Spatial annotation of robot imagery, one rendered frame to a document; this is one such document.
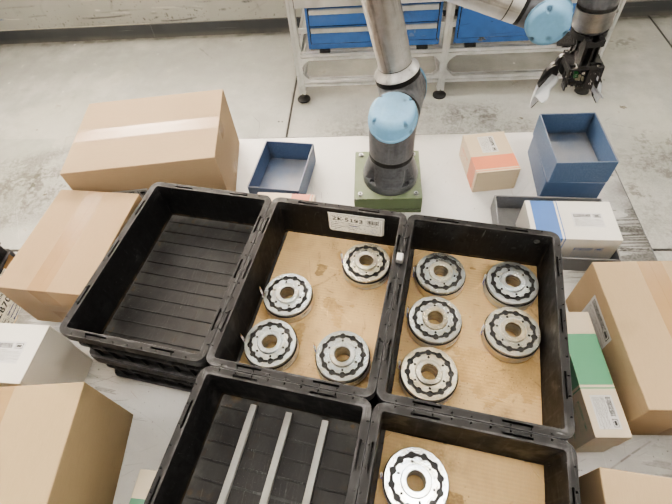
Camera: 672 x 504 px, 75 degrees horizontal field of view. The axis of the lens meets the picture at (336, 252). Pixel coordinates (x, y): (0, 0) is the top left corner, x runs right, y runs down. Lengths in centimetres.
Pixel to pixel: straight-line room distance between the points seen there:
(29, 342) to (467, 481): 85
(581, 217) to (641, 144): 168
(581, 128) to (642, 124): 154
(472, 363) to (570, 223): 47
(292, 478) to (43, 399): 46
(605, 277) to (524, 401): 31
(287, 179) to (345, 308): 56
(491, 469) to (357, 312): 36
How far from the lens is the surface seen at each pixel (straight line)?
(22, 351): 107
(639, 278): 107
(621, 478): 83
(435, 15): 267
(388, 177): 118
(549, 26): 93
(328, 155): 142
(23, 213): 286
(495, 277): 96
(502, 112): 284
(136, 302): 106
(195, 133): 128
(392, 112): 110
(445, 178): 135
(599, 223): 122
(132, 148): 131
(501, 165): 131
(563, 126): 145
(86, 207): 127
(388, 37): 113
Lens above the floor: 164
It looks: 54 degrees down
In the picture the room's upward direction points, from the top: 7 degrees counter-clockwise
